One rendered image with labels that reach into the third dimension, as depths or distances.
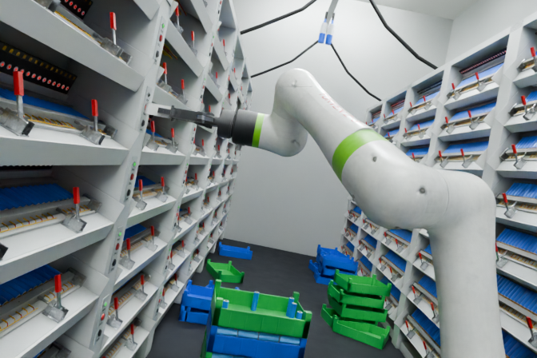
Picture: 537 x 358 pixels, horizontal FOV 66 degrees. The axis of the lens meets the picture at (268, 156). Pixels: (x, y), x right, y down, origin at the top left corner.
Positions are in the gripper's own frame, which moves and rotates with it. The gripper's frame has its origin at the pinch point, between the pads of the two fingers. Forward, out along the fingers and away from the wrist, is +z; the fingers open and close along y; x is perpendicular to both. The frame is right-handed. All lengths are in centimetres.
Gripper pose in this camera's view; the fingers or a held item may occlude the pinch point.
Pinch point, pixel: (159, 110)
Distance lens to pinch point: 115.5
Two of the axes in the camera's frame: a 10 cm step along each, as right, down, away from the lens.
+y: 0.0, 0.2, 10.0
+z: -9.8, -2.0, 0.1
